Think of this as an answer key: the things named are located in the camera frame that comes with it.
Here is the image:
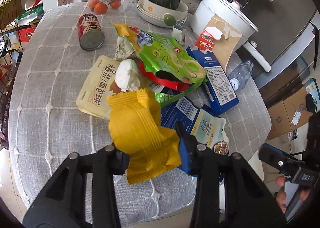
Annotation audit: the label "white electric cooking pot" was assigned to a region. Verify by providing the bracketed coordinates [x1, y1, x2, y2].
[190, 0, 271, 73]

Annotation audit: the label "blue milk carton box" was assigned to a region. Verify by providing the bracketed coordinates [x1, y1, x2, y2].
[187, 47, 239, 116]

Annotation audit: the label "crumpled floral paper napkin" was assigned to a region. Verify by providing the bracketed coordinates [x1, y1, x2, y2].
[115, 36, 138, 61]

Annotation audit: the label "black wire rack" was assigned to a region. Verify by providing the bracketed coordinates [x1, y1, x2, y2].
[1, 33, 23, 148]

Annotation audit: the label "cream bread bag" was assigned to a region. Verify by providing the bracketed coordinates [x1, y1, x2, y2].
[76, 55, 121, 120]

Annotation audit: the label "grey checked tablecloth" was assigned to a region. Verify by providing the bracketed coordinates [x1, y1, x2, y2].
[9, 2, 271, 226]

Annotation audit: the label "stacked cardboard boxes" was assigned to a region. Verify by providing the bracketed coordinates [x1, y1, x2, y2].
[267, 87, 312, 140]

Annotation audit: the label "small red milk carton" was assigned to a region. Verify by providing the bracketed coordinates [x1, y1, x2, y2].
[195, 27, 223, 51]

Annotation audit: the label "red drink can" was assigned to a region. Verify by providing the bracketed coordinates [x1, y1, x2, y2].
[76, 13, 105, 51]

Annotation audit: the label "grey refrigerator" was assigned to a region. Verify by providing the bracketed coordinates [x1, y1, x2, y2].
[235, 0, 320, 89]

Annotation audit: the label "person's right hand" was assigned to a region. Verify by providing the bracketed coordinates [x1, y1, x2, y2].
[274, 175, 311, 214]

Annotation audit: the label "torn brown cardboard piece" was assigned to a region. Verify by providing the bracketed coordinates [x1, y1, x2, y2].
[204, 14, 242, 71]

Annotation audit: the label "white ceramic casserole bowl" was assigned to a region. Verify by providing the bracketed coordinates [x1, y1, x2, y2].
[137, 0, 189, 28]

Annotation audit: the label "small white snack packet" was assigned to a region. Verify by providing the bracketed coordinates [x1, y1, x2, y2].
[171, 21, 186, 46]

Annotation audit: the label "green snack bag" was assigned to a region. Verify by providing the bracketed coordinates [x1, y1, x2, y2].
[113, 23, 206, 107]

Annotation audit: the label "white tissue ball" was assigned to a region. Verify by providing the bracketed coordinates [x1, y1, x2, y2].
[115, 59, 140, 92]

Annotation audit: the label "torn blue white carton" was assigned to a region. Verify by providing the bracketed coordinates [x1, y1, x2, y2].
[161, 97, 229, 155]

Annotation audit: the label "clear plastic water bottle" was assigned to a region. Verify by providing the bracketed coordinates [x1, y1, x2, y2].
[228, 60, 254, 91]

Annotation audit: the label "yellow snack wrapper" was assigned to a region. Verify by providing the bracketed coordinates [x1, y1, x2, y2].
[107, 89, 181, 185]

